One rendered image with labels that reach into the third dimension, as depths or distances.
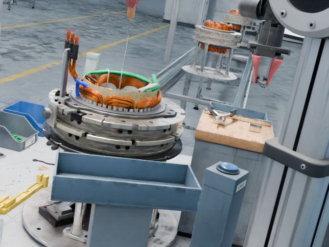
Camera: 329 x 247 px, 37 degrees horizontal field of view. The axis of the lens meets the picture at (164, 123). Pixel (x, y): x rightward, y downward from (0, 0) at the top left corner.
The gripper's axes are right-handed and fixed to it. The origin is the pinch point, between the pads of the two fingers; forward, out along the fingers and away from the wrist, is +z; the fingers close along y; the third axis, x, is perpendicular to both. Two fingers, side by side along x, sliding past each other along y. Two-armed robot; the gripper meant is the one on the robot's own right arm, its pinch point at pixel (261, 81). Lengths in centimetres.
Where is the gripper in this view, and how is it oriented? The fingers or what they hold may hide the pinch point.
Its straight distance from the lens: 125.4
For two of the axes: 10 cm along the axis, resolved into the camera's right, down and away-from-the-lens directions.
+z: -1.6, 9.4, 2.9
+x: -1.6, 2.7, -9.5
